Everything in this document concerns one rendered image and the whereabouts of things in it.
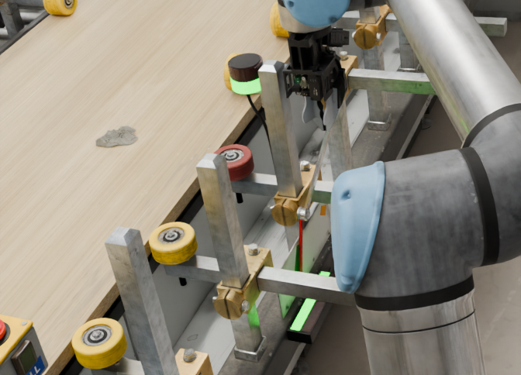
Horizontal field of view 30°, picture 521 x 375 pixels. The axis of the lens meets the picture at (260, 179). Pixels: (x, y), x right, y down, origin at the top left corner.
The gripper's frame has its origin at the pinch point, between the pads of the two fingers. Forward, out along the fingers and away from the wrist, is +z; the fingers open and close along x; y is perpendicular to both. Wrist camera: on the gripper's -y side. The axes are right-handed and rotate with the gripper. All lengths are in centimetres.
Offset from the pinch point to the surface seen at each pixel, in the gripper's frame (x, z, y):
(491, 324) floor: 15, 101, -61
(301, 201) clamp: -5.1, 14.9, 4.2
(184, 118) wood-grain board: -37.3, 11.1, -13.3
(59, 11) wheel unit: -93, 8, -53
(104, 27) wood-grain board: -79, 11, -50
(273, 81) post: -6.8, -10.0, 4.5
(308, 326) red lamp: 0.0, 31.0, 19.3
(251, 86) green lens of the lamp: -10.6, -9.2, 5.2
